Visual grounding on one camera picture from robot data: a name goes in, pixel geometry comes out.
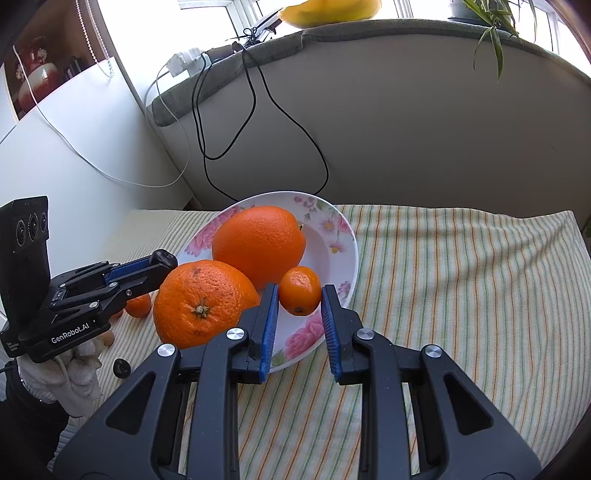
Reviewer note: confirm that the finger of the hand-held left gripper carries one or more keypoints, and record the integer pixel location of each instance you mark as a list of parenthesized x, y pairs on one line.
[(115, 300), (129, 270)]

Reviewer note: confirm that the grey window sill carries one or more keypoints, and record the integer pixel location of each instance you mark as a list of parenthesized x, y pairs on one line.
[(415, 27)]

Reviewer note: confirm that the white refrigerator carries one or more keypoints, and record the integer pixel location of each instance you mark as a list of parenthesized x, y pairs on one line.
[(69, 152)]

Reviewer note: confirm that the small tangerine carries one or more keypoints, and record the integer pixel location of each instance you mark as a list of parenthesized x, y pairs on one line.
[(138, 307), (300, 288)]

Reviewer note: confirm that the yellow bowl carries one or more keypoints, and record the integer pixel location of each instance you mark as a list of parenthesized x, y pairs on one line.
[(332, 11)]

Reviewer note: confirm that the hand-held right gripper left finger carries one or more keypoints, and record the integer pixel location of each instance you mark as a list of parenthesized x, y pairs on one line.
[(270, 332)]

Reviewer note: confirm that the person's left hand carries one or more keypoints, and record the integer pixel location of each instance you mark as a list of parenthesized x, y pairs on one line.
[(69, 378)]

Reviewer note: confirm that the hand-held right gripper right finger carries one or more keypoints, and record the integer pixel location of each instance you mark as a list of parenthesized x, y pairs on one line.
[(330, 332)]

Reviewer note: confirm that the striped tablecloth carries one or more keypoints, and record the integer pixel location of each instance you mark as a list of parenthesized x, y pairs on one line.
[(438, 300)]

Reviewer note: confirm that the small black device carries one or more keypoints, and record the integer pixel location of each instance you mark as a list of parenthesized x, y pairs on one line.
[(268, 21)]

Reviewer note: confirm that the potted spider plant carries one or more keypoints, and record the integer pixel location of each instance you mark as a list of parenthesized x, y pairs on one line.
[(459, 7)]

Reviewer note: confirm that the red vase picture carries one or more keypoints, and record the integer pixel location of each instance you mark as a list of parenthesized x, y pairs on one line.
[(37, 69)]

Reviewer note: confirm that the large bumpy orange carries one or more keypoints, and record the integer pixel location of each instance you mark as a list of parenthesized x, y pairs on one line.
[(198, 295)]

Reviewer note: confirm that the person's left forearm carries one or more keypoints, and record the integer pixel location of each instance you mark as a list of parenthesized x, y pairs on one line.
[(23, 424)]

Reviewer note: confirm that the smooth orange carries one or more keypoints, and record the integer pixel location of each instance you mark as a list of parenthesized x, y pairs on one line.
[(254, 244)]

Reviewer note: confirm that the floral white plate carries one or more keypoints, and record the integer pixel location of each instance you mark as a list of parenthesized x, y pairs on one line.
[(323, 240)]

